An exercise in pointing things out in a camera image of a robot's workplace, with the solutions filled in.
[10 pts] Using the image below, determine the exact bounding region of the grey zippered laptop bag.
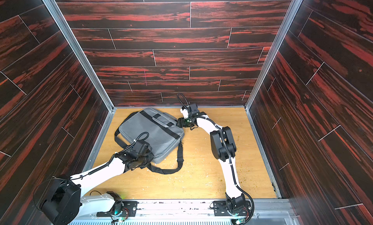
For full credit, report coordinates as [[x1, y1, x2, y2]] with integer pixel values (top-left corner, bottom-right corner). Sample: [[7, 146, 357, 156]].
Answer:
[[114, 108, 185, 175]]

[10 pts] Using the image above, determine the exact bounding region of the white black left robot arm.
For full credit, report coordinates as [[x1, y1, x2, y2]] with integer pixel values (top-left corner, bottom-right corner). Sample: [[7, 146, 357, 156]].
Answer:
[[37, 151, 153, 225]]

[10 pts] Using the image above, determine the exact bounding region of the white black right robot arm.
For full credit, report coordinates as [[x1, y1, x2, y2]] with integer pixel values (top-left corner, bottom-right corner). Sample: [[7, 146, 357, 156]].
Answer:
[[177, 103, 254, 225]]

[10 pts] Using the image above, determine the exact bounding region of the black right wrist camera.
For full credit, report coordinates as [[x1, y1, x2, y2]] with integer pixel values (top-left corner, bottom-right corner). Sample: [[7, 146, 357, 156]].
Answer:
[[187, 103, 200, 118]]

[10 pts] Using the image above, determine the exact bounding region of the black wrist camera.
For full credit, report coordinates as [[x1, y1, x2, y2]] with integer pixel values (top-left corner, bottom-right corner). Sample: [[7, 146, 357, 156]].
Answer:
[[128, 140, 150, 159], [187, 103, 200, 118]]

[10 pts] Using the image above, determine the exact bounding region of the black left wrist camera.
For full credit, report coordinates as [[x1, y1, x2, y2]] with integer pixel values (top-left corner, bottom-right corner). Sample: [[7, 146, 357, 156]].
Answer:
[[128, 140, 150, 159]]

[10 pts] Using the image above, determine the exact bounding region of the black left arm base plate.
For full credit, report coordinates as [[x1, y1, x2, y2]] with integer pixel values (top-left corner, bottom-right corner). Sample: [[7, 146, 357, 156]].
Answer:
[[96, 201, 138, 219]]

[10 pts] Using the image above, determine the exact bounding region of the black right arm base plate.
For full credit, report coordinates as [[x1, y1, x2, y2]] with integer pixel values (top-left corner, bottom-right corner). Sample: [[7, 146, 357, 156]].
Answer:
[[209, 200, 252, 217]]

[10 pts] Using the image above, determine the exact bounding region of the aluminium left corner post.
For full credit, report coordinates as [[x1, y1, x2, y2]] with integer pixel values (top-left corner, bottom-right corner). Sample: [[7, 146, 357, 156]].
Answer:
[[42, 0, 114, 113]]

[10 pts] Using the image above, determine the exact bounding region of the aluminium corner post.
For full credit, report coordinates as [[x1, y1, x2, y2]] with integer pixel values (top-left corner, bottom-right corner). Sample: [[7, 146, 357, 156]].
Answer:
[[42, 0, 114, 113], [245, 0, 303, 114]]

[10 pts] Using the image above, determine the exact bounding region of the aluminium front rail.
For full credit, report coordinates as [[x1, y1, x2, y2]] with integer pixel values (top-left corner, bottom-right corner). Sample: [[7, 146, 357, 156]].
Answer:
[[70, 199, 301, 225]]

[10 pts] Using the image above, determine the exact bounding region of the aluminium right corner post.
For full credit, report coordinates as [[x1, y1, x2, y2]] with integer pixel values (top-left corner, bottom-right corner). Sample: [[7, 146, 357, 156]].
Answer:
[[245, 0, 303, 114]]

